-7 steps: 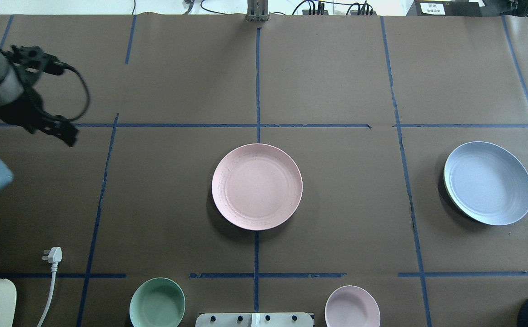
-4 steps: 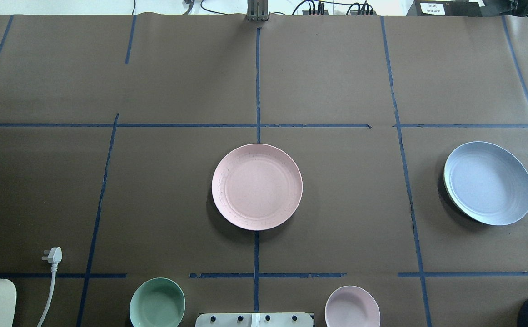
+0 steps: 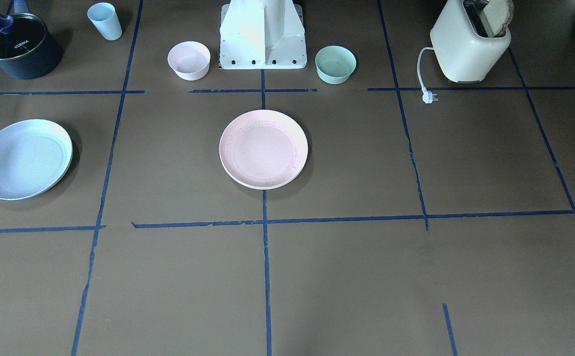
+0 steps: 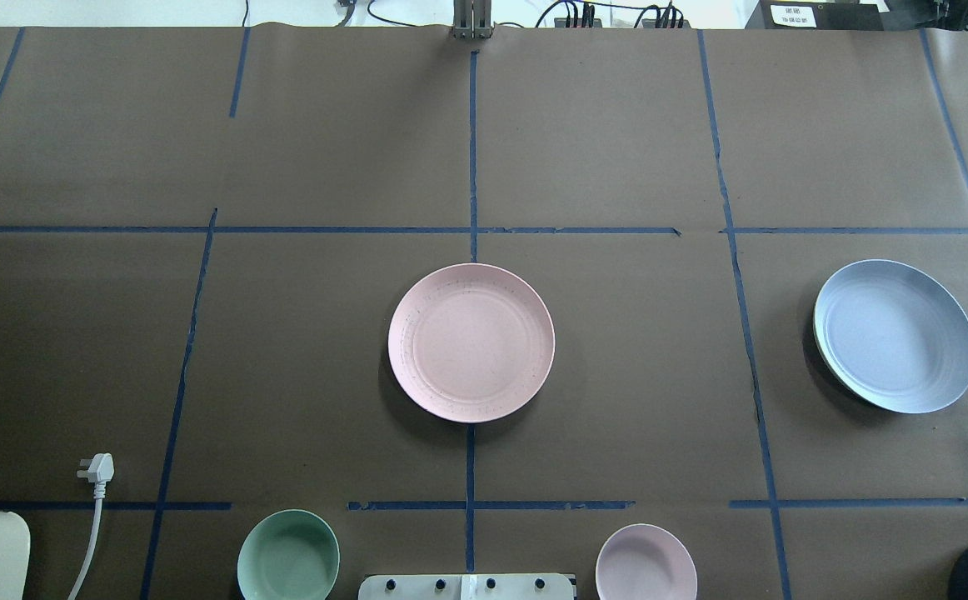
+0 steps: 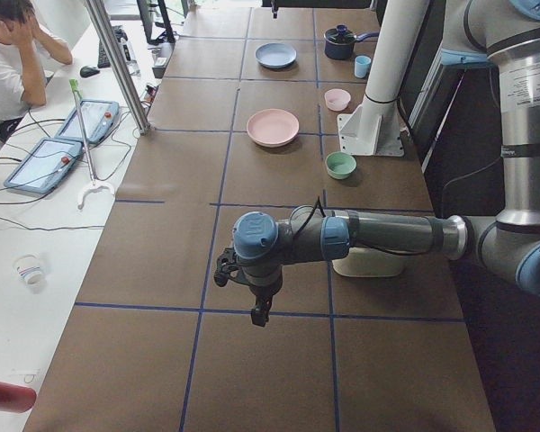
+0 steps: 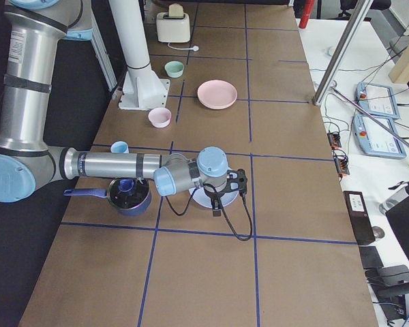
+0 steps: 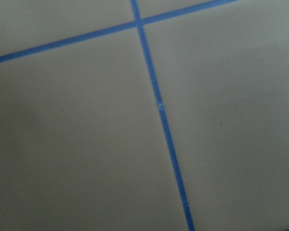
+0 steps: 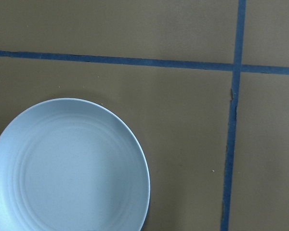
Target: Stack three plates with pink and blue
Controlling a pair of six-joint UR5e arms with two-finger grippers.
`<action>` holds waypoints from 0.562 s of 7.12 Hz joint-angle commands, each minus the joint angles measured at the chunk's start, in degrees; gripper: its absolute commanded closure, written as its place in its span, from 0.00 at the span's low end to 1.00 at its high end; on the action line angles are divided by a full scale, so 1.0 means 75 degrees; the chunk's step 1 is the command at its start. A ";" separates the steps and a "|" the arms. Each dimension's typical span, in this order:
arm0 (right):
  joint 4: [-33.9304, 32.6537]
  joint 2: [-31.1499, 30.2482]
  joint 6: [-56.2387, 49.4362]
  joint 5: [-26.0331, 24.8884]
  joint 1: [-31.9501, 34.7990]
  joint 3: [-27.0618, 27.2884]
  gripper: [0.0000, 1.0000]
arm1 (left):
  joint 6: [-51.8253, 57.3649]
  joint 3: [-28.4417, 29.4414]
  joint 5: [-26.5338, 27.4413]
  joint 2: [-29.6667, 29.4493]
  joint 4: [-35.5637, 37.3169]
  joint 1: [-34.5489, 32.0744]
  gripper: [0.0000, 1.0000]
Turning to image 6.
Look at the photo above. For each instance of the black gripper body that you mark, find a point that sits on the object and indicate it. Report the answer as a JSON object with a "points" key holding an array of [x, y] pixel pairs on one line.
{"points": [[215, 198]]}

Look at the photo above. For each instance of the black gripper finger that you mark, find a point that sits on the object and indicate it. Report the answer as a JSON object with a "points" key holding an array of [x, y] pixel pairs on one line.
{"points": [[218, 213], [214, 204]]}

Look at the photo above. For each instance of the blue plate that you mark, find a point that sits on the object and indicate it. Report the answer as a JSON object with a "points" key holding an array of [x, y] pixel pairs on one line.
{"points": [[202, 199]]}

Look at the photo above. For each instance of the pink plate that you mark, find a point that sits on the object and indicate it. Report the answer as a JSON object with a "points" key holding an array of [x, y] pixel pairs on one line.
{"points": [[217, 94]]}

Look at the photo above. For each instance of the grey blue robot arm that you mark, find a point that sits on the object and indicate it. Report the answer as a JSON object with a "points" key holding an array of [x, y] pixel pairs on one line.
{"points": [[75, 110]]}

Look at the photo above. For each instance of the dark blue saucepan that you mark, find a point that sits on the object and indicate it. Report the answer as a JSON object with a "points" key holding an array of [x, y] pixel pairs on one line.
{"points": [[128, 196]]}

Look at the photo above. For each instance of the pink bowl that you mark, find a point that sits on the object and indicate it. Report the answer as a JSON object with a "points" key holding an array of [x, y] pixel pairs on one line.
{"points": [[159, 117]]}

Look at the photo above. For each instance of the light blue cup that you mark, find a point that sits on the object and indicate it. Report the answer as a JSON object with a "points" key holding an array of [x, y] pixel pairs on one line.
{"points": [[119, 147]]}

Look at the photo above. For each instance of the orange black connector block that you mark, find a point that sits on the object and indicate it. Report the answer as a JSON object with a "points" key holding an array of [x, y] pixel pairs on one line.
{"points": [[334, 140]]}

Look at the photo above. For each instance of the green bowl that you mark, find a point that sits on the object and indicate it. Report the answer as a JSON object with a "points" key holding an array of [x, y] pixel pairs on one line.
{"points": [[174, 69]]}

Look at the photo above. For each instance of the black box with label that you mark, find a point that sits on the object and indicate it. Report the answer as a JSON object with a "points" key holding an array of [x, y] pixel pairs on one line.
{"points": [[359, 218]]}

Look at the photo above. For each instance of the near teach pendant tablet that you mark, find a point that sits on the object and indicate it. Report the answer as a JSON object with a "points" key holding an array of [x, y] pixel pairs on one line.
{"points": [[376, 141]]}

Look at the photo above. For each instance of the teach pendant tablet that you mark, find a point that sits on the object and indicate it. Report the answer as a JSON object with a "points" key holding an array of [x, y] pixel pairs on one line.
{"points": [[377, 100], [376, 141]]}

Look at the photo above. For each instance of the cream toaster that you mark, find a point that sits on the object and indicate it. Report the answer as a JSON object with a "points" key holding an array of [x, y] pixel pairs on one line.
{"points": [[173, 30]]}

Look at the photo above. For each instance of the far teach pendant tablet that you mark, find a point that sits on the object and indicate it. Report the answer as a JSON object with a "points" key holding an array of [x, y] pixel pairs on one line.
{"points": [[377, 100]]}

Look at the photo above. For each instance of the toast slice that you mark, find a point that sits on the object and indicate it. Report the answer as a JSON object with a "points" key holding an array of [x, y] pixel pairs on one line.
{"points": [[175, 11]]}

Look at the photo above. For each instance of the red cylinder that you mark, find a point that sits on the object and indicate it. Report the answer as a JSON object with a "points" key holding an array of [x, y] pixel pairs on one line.
{"points": [[307, 10]]}

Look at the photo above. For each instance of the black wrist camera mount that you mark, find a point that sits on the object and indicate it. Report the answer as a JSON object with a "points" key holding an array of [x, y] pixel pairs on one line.
{"points": [[237, 181]]}

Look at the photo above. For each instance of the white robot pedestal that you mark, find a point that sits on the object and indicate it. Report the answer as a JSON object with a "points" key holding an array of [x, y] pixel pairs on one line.
{"points": [[142, 89]]}

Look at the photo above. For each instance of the grabber stick green handle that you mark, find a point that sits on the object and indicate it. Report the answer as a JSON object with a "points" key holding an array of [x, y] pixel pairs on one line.
{"points": [[376, 121]]}

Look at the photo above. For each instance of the aluminium frame post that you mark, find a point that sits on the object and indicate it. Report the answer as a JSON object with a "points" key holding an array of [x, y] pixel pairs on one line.
{"points": [[355, 21]]}

